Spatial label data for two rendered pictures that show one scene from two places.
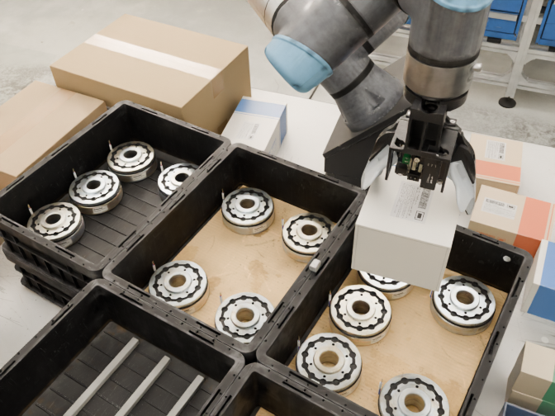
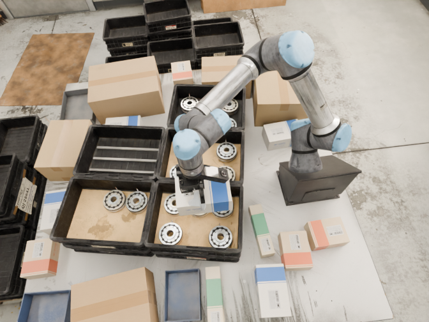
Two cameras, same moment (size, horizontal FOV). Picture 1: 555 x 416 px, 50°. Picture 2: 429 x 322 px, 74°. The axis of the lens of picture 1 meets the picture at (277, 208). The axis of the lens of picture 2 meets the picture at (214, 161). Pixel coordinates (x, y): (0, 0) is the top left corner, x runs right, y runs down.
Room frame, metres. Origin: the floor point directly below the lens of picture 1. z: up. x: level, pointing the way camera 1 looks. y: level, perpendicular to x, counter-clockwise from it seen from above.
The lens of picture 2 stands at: (0.44, -0.61, 2.09)
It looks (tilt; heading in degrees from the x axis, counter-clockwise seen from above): 60 degrees down; 65
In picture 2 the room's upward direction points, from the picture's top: 4 degrees counter-clockwise
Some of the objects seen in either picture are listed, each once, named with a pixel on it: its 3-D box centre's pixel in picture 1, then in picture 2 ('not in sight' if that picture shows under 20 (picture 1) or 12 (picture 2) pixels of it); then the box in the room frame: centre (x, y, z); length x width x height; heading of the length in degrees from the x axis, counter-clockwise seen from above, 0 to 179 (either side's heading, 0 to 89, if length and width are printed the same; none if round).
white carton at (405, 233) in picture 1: (414, 206); (203, 193); (0.58, -0.19, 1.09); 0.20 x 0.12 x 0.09; 158
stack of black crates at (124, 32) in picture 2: not in sight; (130, 42); (0.82, 1.88, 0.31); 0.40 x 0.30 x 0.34; 158
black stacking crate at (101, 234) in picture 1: (119, 196); (208, 112); (0.86, 0.32, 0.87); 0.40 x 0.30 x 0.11; 147
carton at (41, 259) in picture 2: not in sight; (41, 258); (-0.18, 0.04, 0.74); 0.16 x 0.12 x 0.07; 69
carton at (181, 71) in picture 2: not in sight; (182, 75); (0.88, 0.71, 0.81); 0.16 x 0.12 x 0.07; 70
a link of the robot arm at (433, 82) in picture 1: (442, 68); (191, 164); (0.56, -0.19, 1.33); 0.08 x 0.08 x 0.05
